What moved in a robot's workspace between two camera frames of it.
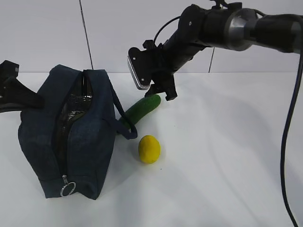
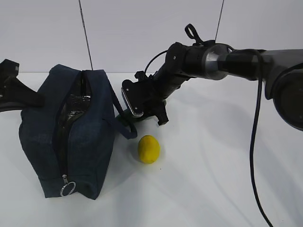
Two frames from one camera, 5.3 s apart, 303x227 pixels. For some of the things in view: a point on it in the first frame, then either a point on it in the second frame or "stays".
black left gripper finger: (11, 107) stays
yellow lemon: (149, 149) stays
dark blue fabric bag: (69, 139) stays
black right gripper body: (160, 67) to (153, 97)
